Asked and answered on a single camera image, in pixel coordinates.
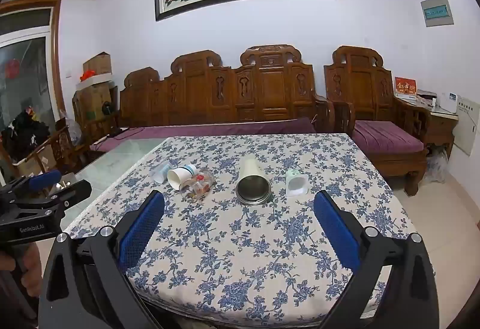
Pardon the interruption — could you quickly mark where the clear plastic bag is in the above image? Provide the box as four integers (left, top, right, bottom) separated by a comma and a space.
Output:
425, 148, 449, 186

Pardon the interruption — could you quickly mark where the cream steel-lined tumbler cup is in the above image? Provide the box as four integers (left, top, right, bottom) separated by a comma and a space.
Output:
235, 157, 272, 207

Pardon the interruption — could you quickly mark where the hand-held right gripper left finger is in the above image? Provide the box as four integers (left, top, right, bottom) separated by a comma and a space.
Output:
37, 190, 166, 329

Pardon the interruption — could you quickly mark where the wooden chair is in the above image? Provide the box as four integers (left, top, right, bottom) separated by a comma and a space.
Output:
10, 118, 88, 180

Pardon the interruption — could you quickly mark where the white paper cup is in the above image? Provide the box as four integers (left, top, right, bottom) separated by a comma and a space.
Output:
167, 164, 199, 190

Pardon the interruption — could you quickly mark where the clear plastic cup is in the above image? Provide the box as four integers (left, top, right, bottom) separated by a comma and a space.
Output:
151, 160, 174, 184

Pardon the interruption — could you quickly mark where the grey wall electrical panel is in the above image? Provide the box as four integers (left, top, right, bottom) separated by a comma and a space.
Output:
420, 0, 455, 28

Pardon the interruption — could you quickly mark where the large cardboard box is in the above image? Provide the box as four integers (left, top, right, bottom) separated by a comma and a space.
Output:
73, 83, 114, 120

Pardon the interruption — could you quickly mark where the wooden door frame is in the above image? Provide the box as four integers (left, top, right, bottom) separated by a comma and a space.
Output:
0, 0, 67, 120

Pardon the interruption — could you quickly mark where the square purple seat cushion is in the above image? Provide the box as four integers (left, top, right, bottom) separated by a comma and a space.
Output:
352, 120, 425, 154

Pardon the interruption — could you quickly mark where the long purple seat cushion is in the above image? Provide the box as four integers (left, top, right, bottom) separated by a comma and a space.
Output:
90, 117, 316, 154

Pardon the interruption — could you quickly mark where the blue floral tablecloth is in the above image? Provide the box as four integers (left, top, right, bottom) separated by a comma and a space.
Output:
62, 133, 419, 323

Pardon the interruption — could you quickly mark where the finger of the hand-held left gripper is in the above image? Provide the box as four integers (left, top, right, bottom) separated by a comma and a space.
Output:
45, 180, 93, 210
0, 169, 63, 204

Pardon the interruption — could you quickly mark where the carved wooden armchair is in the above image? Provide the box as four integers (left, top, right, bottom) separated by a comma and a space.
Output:
323, 46, 432, 197

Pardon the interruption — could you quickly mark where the pile of dark clothes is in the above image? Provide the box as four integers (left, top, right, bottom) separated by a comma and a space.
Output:
0, 107, 51, 165

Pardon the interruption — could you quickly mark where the small cardboard box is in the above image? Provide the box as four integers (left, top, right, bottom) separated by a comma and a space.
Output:
82, 52, 113, 80

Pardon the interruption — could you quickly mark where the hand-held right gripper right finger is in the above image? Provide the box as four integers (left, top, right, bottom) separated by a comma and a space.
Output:
313, 190, 439, 329

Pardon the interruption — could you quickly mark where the carved wooden sofa bench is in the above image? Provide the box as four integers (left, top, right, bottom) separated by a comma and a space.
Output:
89, 44, 338, 165

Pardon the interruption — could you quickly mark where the pale green white cup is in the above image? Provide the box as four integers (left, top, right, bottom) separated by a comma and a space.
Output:
286, 169, 311, 198

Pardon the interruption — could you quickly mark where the red gift box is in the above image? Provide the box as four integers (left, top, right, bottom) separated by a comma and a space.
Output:
394, 76, 418, 98

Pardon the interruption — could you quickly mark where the white box device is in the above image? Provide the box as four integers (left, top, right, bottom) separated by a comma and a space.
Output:
436, 92, 460, 114

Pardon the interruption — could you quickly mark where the wooden side table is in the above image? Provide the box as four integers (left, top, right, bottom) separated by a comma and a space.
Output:
397, 94, 460, 158

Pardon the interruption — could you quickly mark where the person's left hand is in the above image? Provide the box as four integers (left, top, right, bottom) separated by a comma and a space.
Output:
0, 248, 43, 292

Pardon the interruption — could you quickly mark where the glass cup with red print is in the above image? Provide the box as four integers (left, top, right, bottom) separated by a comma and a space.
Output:
180, 168, 216, 203

